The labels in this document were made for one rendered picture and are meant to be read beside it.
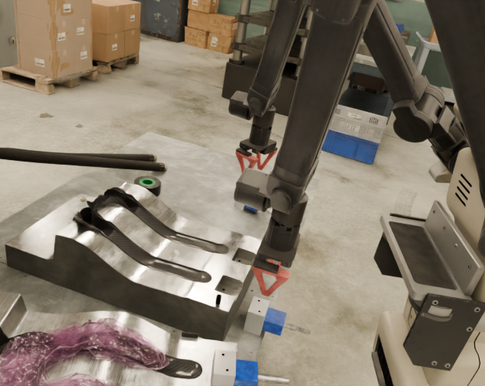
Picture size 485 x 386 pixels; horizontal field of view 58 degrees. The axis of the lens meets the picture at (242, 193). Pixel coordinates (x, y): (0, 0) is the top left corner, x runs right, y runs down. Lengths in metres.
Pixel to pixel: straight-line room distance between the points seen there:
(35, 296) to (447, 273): 0.79
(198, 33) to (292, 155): 7.12
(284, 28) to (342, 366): 1.50
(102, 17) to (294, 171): 4.83
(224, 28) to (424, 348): 6.94
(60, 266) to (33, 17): 3.86
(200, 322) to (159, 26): 7.25
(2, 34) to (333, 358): 1.73
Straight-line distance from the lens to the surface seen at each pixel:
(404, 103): 0.95
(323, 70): 0.52
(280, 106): 4.91
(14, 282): 1.05
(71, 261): 0.96
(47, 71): 4.71
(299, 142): 0.61
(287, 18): 0.96
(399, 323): 1.09
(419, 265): 0.86
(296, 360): 2.02
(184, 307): 0.88
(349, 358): 2.12
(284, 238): 0.78
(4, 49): 1.48
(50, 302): 0.99
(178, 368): 0.80
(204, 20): 7.67
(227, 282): 0.93
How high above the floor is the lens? 1.47
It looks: 28 degrees down
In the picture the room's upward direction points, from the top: 11 degrees clockwise
